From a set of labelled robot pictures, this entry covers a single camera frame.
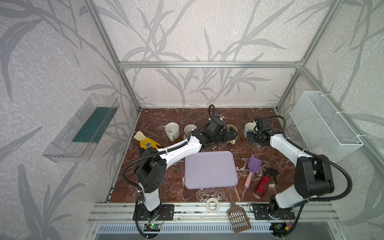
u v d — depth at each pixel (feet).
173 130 3.33
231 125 3.21
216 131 2.15
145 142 3.21
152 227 2.33
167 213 2.42
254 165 2.93
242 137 3.34
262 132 2.28
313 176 1.46
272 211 2.19
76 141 2.07
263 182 2.64
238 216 2.40
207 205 2.49
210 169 2.86
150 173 1.50
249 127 3.15
